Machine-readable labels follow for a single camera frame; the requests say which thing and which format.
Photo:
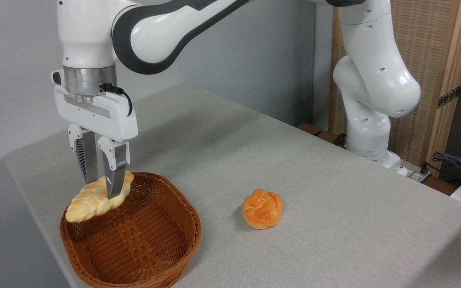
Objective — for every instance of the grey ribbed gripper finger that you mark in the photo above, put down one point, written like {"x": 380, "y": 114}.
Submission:
{"x": 116, "y": 176}
{"x": 91, "y": 160}

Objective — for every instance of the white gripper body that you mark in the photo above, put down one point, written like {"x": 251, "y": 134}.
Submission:
{"x": 110, "y": 118}

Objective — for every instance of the long pale braided bread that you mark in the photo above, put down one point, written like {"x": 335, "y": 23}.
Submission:
{"x": 90, "y": 204}

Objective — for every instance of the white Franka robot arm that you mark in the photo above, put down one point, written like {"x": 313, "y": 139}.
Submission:
{"x": 90, "y": 36}

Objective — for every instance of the brown woven wicker basket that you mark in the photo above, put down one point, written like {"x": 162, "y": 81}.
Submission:
{"x": 142, "y": 240}

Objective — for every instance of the round orange knotted bread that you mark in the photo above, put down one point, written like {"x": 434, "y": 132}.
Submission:
{"x": 262, "y": 208}

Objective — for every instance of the brown wooden board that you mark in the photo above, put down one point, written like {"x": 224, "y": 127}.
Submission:
{"x": 314, "y": 130}

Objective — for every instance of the grey tablecloth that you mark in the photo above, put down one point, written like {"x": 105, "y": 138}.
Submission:
{"x": 334, "y": 224}

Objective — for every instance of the woven wooden-framed screen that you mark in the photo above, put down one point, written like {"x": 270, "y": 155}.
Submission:
{"x": 428, "y": 40}

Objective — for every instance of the black metal screen hinge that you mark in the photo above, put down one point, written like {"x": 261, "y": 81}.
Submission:
{"x": 449, "y": 96}

